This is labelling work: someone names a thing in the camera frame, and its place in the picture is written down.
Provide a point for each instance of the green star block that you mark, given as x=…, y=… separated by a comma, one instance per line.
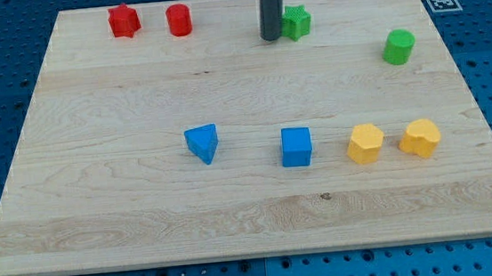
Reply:
x=296, y=22

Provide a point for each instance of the red star block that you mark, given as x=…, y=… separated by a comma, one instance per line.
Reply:
x=124, y=21

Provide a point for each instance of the blue triangle block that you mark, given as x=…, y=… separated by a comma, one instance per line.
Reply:
x=202, y=141

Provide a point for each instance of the wooden board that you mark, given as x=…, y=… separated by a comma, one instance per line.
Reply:
x=102, y=179

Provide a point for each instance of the blue cube block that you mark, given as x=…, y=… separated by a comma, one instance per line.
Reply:
x=296, y=146

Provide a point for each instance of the yellow hexagon block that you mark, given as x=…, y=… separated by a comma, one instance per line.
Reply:
x=365, y=143

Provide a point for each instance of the red cylinder block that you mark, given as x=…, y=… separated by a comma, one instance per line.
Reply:
x=179, y=20

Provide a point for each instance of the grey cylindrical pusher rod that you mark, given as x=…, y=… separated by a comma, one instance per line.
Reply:
x=270, y=12

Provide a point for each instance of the yellow heart block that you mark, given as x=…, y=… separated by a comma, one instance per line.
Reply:
x=421, y=138

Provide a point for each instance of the green cylinder block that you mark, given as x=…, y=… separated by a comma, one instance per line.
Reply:
x=398, y=47

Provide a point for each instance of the white fiducial marker tag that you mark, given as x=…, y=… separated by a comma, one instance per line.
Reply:
x=438, y=6

